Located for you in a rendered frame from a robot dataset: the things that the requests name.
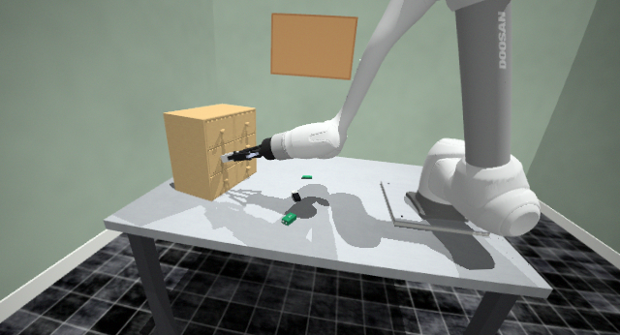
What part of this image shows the green nine-volt battery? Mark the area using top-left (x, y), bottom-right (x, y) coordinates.
top-left (282, 212), bottom-right (296, 226)

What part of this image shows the wooden drawer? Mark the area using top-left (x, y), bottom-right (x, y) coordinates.
top-left (210, 165), bottom-right (236, 198)
top-left (235, 133), bottom-right (256, 151)
top-left (236, 158), bottom-right (256, 183)
top-left (205, 116), bottom-right (233, 148)
top-left (234, 110), bottom-right (255, 137)
top-left (207, 141), bottom-right (235, 174)

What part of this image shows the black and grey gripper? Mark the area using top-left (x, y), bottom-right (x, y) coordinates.
top-left (220, 137), bottom-right (276, 163)

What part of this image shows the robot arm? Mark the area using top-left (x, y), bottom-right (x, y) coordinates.
top-left (270, 0), bottom-right (541, 236)

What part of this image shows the tan chest of drawers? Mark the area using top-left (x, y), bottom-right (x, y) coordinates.
top-left (164, 104), bottom-right (257, 201)

